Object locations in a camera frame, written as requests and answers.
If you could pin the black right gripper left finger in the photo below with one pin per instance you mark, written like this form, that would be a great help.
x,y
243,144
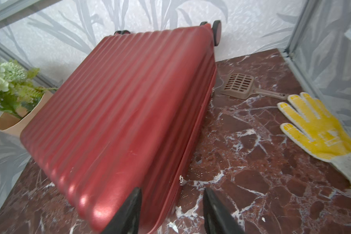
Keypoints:
x,y
126,220

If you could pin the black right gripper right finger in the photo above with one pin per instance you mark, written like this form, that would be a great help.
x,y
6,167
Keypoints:
x,y
217,219

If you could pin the silver zipper pull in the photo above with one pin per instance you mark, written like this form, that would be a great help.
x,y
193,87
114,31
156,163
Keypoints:
x,y
182,181

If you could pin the red ribbed hardshell suitcase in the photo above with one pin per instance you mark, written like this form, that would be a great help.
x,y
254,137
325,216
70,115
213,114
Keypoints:
x,y
127,117

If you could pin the yellow work glove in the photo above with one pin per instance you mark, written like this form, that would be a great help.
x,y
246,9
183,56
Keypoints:
x,y
314,129

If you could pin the beige slotted plastic scoop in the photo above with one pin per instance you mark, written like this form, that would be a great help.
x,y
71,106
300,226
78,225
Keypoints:
x,y
242,86

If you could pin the green white artificial flowers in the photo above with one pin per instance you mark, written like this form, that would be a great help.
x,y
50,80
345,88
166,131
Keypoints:
x,y
18,93

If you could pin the aluminium frame profiles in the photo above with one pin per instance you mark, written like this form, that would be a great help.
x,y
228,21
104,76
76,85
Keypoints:
x,y
56,36

